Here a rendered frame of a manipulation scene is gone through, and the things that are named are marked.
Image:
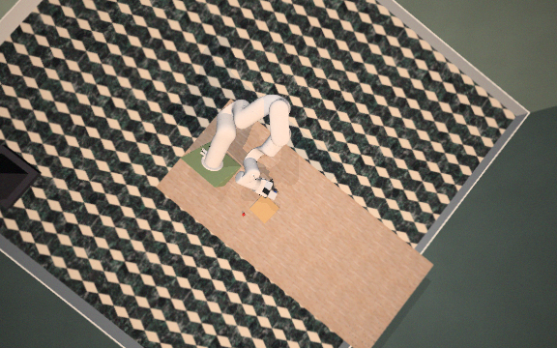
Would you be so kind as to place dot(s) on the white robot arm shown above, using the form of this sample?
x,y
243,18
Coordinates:
x,y
242,114

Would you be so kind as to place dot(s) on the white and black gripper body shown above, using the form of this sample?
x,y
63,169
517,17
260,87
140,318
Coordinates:
x,y
263,184

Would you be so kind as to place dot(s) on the orange flat mat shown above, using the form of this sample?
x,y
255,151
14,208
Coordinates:
x,y
264,208

